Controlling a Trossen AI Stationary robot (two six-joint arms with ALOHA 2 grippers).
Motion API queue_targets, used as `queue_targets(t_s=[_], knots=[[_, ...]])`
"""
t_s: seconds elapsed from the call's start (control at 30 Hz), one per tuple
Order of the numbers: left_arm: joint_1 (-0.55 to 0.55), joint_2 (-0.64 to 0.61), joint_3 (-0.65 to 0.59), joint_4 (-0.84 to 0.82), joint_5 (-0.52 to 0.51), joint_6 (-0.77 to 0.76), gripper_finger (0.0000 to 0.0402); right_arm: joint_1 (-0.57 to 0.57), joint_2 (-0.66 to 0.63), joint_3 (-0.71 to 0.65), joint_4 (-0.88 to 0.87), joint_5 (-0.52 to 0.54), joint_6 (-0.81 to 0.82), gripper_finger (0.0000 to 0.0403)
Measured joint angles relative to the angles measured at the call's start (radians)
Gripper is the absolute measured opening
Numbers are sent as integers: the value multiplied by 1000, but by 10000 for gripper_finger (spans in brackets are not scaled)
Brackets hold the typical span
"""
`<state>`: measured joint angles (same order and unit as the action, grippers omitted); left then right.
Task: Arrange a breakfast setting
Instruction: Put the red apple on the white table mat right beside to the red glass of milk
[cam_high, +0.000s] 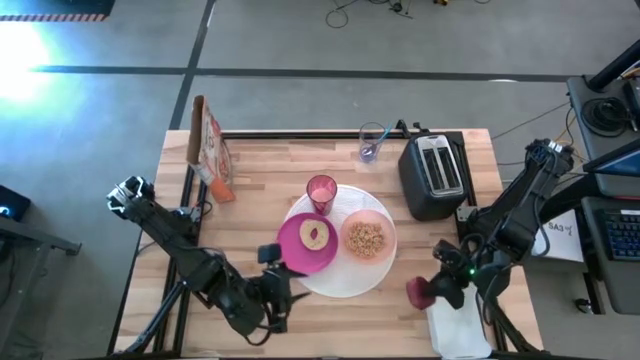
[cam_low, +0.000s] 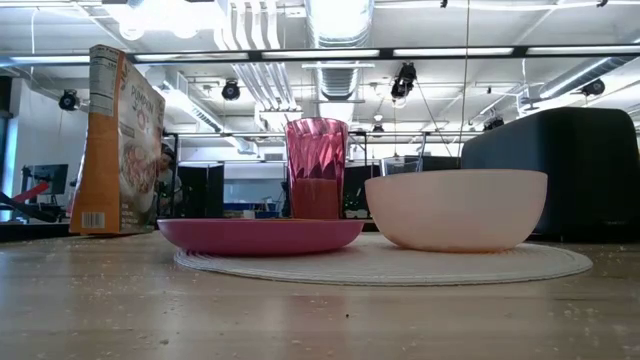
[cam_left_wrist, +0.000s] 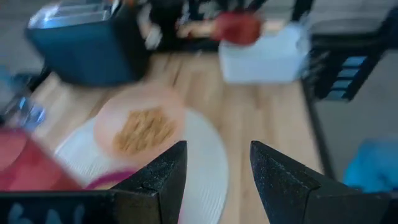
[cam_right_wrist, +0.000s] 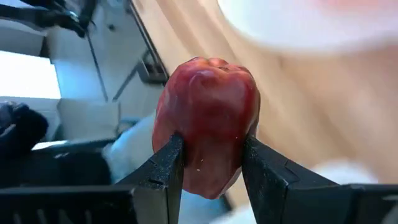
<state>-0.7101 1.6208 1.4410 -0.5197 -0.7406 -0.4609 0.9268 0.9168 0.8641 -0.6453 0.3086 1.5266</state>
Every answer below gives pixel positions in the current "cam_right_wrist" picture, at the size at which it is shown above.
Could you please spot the black metal table frame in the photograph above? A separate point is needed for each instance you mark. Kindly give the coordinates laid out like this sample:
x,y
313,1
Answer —
x,y
152,67

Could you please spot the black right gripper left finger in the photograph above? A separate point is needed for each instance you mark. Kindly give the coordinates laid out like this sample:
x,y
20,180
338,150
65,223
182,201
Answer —
x,y
161,180

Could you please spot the white round woven placemat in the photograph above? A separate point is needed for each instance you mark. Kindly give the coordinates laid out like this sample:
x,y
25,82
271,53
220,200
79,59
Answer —
x,y
295,28

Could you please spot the white plastic container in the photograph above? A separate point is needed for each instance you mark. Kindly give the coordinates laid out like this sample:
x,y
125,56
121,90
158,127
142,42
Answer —
x,y
133,146

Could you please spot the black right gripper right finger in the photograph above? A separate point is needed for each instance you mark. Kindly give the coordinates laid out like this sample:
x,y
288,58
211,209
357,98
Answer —
x,y
267,186

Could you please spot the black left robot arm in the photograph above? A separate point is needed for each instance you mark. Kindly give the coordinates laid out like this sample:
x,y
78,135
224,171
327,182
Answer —
x,y
56,18

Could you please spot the red apple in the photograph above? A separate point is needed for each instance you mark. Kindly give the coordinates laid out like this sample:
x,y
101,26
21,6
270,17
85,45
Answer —
x,y
208,118

